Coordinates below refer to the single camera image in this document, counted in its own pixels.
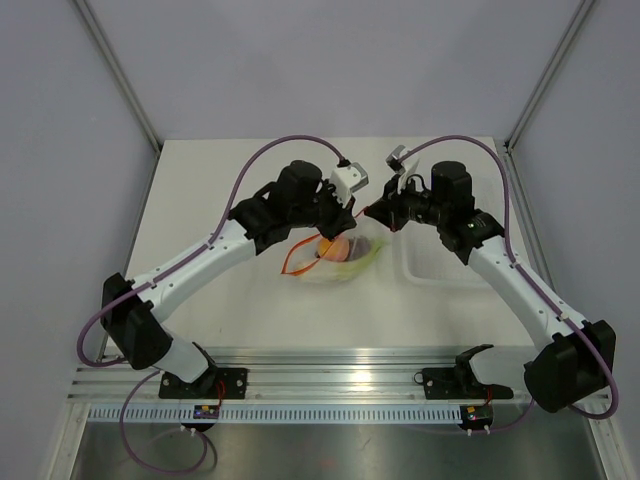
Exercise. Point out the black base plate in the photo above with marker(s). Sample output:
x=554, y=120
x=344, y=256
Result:
x=222, y=382
x=451, y=383

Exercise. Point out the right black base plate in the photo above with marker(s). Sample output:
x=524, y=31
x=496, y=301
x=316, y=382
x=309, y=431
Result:
x=451, y=383

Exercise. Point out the peach fruit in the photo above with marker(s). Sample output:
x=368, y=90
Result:
x=333, y=250

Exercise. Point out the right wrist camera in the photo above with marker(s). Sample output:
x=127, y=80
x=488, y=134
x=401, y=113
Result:
x=402, y=169

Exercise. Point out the white plastic basket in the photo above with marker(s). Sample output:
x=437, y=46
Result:
x=439, y=256

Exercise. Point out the right aluminium frame post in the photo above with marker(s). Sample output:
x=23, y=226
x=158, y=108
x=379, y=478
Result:
x=551, y=70

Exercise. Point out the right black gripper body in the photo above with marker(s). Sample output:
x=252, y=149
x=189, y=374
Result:
x=407, y=203

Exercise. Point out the aluminium frame post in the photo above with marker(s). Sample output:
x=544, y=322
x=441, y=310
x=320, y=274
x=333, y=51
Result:
x=98, y=36
x=551, y=70

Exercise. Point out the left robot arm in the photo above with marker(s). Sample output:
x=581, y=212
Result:
x=136, y=309

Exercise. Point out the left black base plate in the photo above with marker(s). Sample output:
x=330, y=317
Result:
x=222, y=382

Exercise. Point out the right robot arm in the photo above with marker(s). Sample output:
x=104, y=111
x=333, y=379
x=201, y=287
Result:
x=573, y=358

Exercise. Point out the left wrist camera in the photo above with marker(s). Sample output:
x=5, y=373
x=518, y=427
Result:
x=348, y=180

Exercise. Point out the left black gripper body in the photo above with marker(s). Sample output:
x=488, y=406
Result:
x=325, y=212

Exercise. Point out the white slotted cable duct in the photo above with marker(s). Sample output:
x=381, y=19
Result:
x=279, y=414

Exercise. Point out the aluminium mounting rail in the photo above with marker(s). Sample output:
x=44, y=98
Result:
x=306, y=376

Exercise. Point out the left aluminium frame post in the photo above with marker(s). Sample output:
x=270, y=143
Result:
x=98, y=36

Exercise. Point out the clear zip top bag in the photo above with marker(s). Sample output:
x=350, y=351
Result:
x=302, y=255

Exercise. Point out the red grape bunch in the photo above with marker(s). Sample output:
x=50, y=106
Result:
x=360, y=247

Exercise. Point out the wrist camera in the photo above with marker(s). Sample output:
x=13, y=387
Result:
x=402, y=169
x=348, y=180

